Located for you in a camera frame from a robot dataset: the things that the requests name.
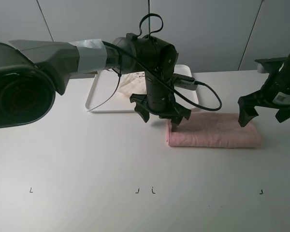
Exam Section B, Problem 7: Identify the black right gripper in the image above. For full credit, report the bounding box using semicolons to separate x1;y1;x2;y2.
238;72;290;127

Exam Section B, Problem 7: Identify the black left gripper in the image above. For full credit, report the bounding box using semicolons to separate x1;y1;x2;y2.
130;94;191;132

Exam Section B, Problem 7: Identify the pink towel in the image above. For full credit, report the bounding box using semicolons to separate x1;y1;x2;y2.
166;112;263;148

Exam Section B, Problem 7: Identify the cream white towel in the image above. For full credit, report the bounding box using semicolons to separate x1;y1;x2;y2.
117;72;147;97

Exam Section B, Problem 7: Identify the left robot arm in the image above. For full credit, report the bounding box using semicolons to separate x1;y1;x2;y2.
0;33;191;128

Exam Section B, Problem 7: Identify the white rectangular plastic tray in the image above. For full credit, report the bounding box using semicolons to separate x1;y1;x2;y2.
85;65;199;113

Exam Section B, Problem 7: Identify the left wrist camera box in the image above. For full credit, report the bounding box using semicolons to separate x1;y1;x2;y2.
172;73;198;91

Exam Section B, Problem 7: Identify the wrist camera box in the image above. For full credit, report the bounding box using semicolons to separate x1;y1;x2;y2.
255;57;287;73
172;73;198;91

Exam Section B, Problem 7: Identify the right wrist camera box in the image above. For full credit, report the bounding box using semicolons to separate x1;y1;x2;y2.
255;57;287;73

